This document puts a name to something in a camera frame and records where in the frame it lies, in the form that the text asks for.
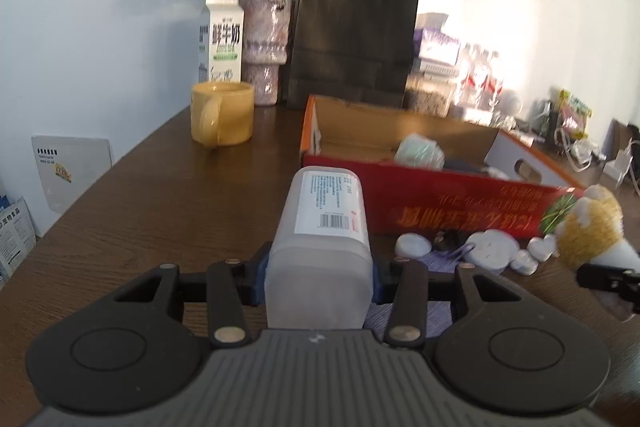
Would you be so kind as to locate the white flat box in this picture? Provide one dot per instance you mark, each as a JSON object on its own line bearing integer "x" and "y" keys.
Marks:
{"x": 437, "y": 68}

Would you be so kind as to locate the black paper bag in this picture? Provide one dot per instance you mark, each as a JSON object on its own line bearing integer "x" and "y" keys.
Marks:
{"x": 350, "y": 42}

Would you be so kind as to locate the white plastic jar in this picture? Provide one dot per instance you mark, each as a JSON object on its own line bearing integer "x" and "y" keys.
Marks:
{"x": 320, "y": 277}

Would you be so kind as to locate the red cardboard box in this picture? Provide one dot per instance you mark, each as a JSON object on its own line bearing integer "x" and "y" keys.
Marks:
{"x": 450, "y": 207}

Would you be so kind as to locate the white sign board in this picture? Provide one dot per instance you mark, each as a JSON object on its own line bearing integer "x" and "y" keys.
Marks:
{"x": 75, "y": 172}

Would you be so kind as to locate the white metal tin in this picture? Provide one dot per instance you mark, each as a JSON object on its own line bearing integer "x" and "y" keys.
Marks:
{"x": 470, "y": 114}

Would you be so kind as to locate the brown board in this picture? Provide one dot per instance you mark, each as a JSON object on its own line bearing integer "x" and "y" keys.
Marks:
{"x": 625, "y": 137}

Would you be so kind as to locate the white milk carton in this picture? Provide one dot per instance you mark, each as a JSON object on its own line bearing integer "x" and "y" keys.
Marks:
{"x": 225, "y": 42}

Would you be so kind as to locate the blue booklet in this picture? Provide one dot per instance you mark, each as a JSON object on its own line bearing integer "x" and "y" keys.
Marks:
{"x": 15, "y": 232}

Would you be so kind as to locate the purple tissue pack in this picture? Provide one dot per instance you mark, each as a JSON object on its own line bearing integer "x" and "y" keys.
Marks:
{"x": 437, "y": 44}

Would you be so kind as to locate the group of clear water bottles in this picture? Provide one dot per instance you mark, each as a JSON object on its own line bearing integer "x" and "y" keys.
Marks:
{"x": 475, "y": 77}

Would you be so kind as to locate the yellow snack packet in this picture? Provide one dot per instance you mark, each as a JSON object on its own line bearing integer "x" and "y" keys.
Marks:
{"x": 575, "y": 114}

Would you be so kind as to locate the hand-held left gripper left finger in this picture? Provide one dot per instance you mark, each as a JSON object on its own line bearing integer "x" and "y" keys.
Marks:
{"x": 260, "y": 282}

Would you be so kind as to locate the purple fabric pouch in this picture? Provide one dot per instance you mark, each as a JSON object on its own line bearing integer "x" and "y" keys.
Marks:
{"x": 439, "y": 314}

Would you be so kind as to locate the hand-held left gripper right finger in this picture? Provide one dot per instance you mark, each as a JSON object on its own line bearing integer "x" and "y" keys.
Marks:
{"x": 377, "y": 282}

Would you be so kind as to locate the iridescent plastic wrap ball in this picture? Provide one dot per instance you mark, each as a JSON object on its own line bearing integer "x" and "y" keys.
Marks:
{"x": 420, "y": 152}

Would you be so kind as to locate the clear jar of seeds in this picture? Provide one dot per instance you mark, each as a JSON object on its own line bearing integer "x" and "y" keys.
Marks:
{"x": 430, "y": 99}

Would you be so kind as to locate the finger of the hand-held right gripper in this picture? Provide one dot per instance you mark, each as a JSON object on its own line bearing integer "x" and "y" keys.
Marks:
{"x": 607, "y": 282}

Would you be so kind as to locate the white charger dock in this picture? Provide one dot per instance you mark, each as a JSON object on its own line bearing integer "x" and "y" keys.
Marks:
{"x": 616, "y": 167}

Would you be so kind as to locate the purple ceramic vase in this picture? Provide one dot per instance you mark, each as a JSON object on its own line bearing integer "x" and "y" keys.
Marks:
{"x": 265, "y": 52}

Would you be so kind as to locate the white and yellow plush sheep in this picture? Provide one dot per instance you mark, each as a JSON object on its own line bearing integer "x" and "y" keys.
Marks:
{"x": 595, "y": 227}

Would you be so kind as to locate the yellow mug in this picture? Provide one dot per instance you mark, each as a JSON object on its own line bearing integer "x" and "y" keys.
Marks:
{"x": 230, "y": 117}

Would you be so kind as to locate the white round speaker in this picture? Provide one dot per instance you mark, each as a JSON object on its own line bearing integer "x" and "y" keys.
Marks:
{"x": 511, "y": 103}

